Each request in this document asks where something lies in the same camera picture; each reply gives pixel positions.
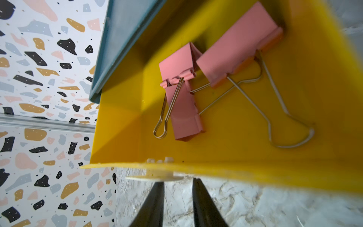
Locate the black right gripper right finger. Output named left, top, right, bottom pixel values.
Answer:
left=192, top=178, right=228, bottom=227

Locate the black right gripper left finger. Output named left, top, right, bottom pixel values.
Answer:
left=130, top=182, right=164, bottom=227

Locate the pink binder clip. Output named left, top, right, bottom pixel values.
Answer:
left=192, top=1, right=315, bottom=148
left=153, top=42, right=204, bottom=141

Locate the yellow top drawer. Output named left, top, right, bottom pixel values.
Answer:
left=87, top=1, right=363, bottom=194

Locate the teal drawer cabinet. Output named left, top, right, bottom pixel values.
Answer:
left=89, top=0, right=166, bottom=104

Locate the aluminium corner post left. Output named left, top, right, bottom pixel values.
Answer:
left=1, top=113, right=95, bottom=133

